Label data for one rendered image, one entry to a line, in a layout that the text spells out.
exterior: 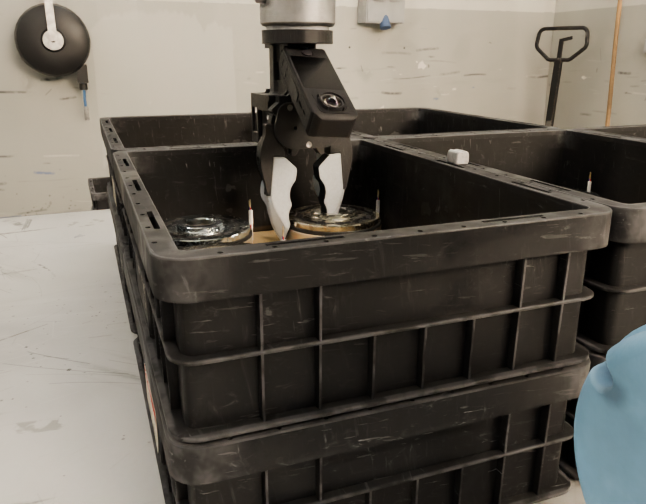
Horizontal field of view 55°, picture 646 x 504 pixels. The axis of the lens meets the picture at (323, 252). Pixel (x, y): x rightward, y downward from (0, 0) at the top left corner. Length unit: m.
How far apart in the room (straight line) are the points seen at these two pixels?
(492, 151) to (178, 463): 0.61
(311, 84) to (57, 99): 3.30
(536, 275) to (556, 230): 0.04
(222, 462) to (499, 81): 4.54
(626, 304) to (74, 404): 0.50
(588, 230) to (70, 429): 0.47
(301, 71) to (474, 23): 4.09
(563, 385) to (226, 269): 0.26
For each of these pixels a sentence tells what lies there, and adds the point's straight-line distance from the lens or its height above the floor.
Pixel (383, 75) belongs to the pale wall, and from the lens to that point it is 4.31.
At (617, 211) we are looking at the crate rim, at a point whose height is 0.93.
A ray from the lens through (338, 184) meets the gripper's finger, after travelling 0.66.
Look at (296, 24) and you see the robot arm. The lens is 0.63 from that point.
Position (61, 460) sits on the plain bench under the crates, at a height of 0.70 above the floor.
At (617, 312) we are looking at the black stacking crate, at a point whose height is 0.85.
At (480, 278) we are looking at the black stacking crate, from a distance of 0.41.
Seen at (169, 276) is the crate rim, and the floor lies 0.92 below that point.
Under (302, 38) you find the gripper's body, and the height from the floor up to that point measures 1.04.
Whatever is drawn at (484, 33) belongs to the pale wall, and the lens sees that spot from 4.72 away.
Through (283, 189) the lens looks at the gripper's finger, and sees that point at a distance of 0.64.
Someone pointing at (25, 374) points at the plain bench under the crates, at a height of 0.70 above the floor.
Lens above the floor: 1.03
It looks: 18 degrees down
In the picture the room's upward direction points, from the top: straight up
